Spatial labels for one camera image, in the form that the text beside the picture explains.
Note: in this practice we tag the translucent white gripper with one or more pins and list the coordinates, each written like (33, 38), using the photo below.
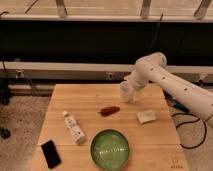
(131, 95)

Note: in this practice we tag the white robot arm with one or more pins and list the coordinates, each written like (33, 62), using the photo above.
(152, 68)

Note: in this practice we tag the green ceramic bowl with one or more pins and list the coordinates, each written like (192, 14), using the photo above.
(110, 150)

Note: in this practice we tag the white sponge block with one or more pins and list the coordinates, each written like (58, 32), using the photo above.
(146, 116)

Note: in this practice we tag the red dried chili pepper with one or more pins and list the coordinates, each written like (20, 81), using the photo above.
(109, 110)

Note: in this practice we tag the blue box on floor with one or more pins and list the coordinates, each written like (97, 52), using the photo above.
(181, 107)

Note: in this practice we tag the white tube bottle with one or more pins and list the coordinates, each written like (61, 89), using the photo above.
(74, 128)

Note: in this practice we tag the black smartphone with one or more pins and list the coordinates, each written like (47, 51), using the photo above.
(50, 153)

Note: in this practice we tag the black object on floor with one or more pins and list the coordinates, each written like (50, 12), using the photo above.
(4, 133)

